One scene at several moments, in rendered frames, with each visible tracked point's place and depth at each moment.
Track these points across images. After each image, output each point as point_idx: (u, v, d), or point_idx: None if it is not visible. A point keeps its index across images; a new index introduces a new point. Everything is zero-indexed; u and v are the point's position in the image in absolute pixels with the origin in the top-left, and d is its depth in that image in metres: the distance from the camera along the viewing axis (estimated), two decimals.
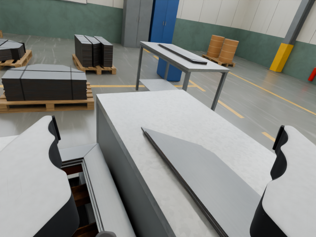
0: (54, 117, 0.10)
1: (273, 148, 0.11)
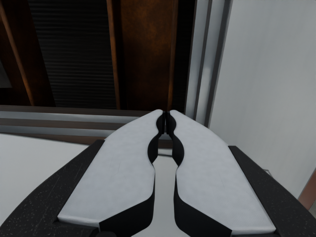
0: (164, 113, 0.11)
1: (167, 133, 0.12)
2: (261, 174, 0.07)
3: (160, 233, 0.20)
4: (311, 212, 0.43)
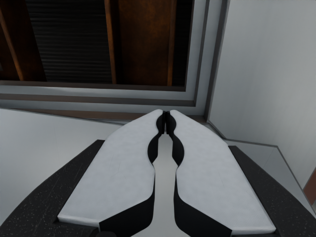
0: (164, 113, 0.11)
1: (167, 132, 0.12)
2: (261, 174, 0.07)
3: (159, 221, 0.19)
4: (315, 206, 0.42)
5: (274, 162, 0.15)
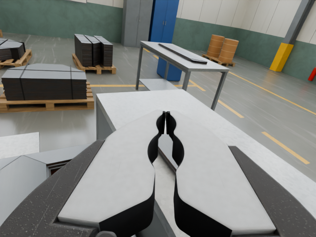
0: (164, 113, 0.11)
1: (167, 133, 0.12)
2: (261, 174, 0.07)
3: None
4: None
5: None
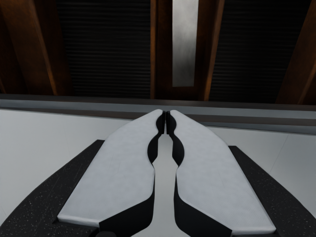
0: (164, 113, 0.11)
1: (167, 133, 0.12)
2: (261, 174, 0.07)
3: None
4: None
5: None
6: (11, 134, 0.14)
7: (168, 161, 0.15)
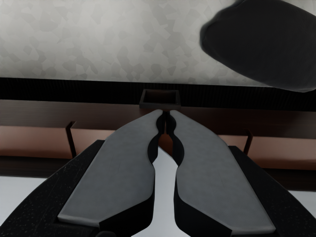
0: (164, 113, 0.11)
1: (167, 133, 0.12)
2: (261, 174, 0.07)
3: None
4: None
5: None
6: None
7: None
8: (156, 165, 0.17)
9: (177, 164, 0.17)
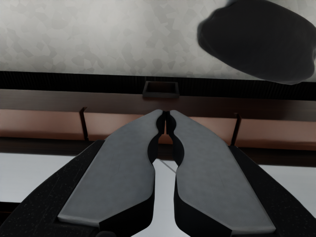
0: (164, 113, 0.11)
1: (167, 133, 0.12)
2: (261, 174, 0.07)
3: None
4: None
5: None
6: None
7: None
8: (157, 173, 0.23)
9: (172, 172, 0.22)
